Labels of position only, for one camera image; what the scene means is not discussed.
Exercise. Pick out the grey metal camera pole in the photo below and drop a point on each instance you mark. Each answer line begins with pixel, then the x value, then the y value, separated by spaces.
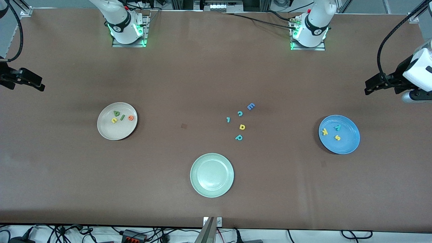
pixel 206 233

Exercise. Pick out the aluminium frame profile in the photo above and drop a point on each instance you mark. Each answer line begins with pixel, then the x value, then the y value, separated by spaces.
pixel 182 4
pixel 23 4
pixel 420 10

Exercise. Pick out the beige brown round plate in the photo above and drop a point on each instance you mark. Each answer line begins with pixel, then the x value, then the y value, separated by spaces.
pixel 111 131

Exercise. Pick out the white pole bracket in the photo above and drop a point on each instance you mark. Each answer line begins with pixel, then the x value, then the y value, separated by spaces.
pixel 219 221

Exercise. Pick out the black power plug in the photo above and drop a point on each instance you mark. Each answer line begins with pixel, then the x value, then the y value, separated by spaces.
pixel 237 235

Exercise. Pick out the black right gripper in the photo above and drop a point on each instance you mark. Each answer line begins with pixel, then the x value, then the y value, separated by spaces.
pixel 4 75

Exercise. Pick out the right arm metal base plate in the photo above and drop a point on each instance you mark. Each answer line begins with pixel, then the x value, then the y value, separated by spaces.
pixel 135 45

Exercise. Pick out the teal foam letter p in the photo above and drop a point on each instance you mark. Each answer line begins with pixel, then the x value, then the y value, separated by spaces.
pixel 237 138

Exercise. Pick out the black power adapter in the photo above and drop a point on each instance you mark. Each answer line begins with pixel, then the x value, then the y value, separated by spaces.
pixel 20 240

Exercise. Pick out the teal foam letter y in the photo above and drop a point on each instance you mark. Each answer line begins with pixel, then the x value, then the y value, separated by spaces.
pixel 337 127

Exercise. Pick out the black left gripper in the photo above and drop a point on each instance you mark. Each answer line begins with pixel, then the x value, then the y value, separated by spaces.
pixel 400 71

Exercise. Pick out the blue round plate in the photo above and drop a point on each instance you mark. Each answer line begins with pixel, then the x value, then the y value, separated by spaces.
pixel 347 145

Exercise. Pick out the blue foam letter E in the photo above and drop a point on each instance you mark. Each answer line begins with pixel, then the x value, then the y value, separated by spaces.
pixel 250 106

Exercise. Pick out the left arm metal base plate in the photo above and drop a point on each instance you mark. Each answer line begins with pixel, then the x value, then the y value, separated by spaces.
pixel 320 49

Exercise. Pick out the black red power strip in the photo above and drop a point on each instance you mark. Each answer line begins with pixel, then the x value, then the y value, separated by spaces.
pixel 133 236

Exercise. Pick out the metal table corner bracket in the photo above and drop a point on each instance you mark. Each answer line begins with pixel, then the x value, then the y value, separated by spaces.
pixel 413 17
pixel 26 12

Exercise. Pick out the grey terminal block device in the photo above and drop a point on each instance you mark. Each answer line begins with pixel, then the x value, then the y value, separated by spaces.
pixel 222 6

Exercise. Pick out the pale green round plate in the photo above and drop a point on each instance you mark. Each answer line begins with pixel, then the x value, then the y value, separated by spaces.
pixel 212 175

